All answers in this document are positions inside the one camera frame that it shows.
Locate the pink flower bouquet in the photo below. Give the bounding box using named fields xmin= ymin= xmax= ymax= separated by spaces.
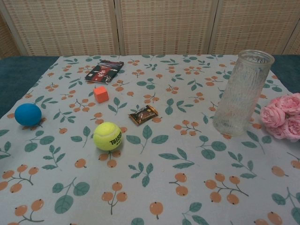
xmin=260 ymin=92 xmax=300 ymax=143

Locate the clear textured glass vase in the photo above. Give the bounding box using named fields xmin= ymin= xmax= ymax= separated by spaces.
xmin=212 ymin=49 xmax=275 ymax=137

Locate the brown snack packet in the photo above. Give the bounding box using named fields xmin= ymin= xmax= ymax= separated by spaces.
xmin=127 ymin=105 xmax=159 ymax=126

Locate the yellow tennis ball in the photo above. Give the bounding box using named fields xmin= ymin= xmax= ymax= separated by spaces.
xmin=93 ymin=121 xmax=123 ymax=151

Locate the orange foam cube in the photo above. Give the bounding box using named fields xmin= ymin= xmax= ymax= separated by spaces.
xmin=93 ymin=86 xmax=110 ymax=103

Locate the floral print tablecloth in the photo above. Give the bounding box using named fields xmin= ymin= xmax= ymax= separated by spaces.
xmin=0 ymin=54 xmax=300 ymax=225

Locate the black red snack packet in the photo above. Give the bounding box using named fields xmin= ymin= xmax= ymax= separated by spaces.
xmin=84 ymin=60 xmax=125 ymax=84

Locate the woven bamboo folding screen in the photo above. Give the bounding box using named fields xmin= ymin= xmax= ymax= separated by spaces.
xmin=0 ymin=0 xmax=300 ymax=59

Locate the blue rubber ball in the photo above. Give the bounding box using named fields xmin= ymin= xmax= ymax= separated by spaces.
xmin=14 ymin=103 xmax=42 ymax=126

